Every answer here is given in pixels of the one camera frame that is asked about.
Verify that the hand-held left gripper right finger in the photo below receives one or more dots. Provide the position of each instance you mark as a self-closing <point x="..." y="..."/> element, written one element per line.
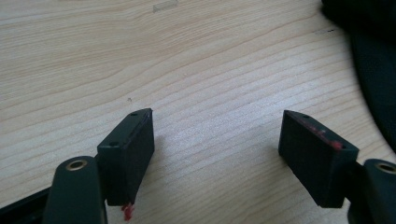
<point x="314" y="161"/>

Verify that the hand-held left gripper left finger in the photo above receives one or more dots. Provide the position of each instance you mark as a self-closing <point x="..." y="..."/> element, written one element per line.
<point x="126" y="155"/>

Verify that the dark cloth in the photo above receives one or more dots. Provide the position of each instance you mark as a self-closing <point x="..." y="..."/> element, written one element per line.
<point x="373" y="62"/>

